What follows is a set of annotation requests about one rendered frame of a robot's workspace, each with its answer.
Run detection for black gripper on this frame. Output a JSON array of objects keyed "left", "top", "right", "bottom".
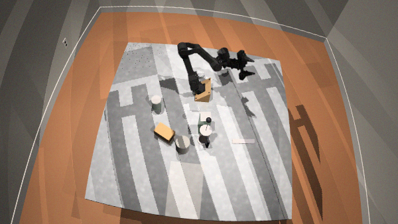
[{"left": 229, "top": 50, "right": 255, "bottom": 81}]

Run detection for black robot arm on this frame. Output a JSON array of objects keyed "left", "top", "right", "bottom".
[{"left": 177, "top": 42, "right": 231, "bottom": 94}]

